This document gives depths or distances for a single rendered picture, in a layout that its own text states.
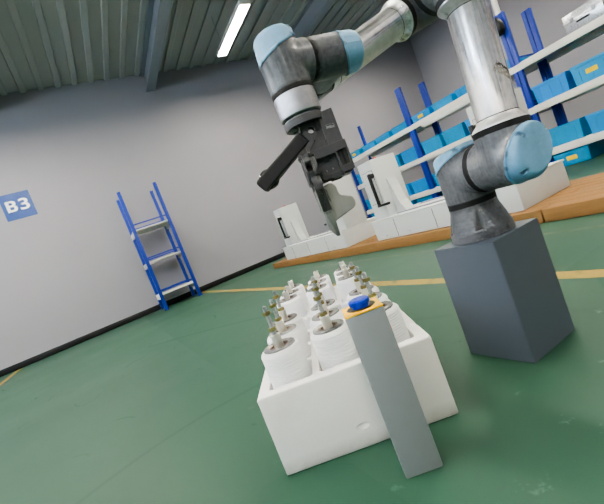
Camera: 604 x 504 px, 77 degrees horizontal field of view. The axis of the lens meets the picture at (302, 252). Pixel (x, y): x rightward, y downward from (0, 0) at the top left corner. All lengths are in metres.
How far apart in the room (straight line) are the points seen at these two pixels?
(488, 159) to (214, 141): 7.05
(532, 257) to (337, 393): 0.56
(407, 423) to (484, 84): 0.69
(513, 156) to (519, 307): 0.34
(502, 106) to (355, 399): 0.68
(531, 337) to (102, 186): 6.81
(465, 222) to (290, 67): 0.56
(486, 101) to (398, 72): 9.90
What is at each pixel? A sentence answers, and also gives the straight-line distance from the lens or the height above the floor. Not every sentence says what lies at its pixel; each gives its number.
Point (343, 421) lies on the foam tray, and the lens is 0.89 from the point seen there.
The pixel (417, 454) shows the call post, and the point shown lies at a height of 0.04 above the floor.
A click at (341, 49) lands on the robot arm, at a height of 0.75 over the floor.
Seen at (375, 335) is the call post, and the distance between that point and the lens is 0.69.
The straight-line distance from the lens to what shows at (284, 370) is 0.87.
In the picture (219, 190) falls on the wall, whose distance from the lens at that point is 7.48.
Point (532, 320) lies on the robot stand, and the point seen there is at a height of 0.09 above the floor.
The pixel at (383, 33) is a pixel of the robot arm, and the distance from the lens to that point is 1.00.
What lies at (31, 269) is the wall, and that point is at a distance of 7.12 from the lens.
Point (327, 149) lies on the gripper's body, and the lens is 0.66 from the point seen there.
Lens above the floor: 0.49
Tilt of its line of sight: 4 degrees down
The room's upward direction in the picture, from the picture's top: 21 degrees counter-clockwise
